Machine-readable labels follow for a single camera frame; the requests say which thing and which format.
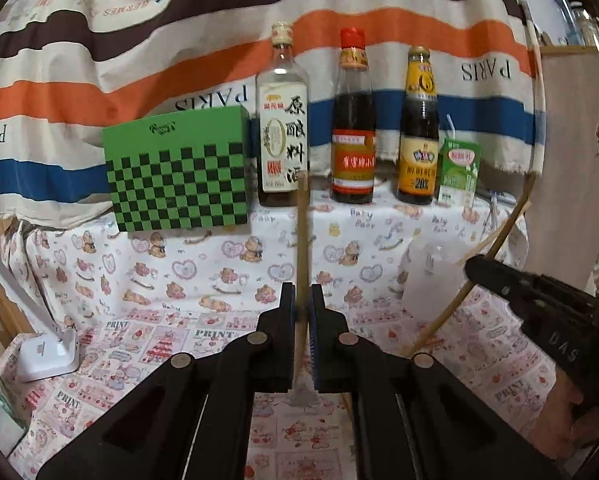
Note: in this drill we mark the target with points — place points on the round wooden board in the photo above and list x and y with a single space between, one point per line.
564 160

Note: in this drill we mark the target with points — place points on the green drink carton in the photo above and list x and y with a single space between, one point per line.
458 175

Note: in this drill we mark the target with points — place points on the striped curtain cloth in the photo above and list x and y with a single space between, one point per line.
154 35

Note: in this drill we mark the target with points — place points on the white bear print cloth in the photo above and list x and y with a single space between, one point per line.
204 260

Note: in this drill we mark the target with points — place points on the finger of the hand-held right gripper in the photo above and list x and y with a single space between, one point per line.
494 275

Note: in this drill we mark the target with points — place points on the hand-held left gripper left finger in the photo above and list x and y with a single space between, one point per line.
288 330

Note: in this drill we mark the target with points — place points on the clear plastic bottle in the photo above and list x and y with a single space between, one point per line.
562 15

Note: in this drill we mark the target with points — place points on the dark yellow label sauce bottle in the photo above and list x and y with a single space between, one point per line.
419 135

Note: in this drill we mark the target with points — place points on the pink strawberry print cloth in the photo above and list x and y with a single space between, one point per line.
129 360

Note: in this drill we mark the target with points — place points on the white desk lamp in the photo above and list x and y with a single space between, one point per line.
47 355

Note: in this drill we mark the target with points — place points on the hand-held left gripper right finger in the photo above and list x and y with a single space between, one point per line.
315 340

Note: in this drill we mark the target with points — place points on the wooden chopstick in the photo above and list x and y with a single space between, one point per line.
499 240
302 240

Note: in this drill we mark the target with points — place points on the green checkered box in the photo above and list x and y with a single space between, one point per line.
179 175

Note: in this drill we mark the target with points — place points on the person's right hand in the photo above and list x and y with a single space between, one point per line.
569 425

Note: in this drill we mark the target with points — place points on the clear white label bottle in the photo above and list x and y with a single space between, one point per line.
282 150

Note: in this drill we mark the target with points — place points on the translucent white plastic container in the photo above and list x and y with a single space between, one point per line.
429 270

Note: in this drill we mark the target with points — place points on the dark red cap sauce bottle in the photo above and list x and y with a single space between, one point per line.
353 130

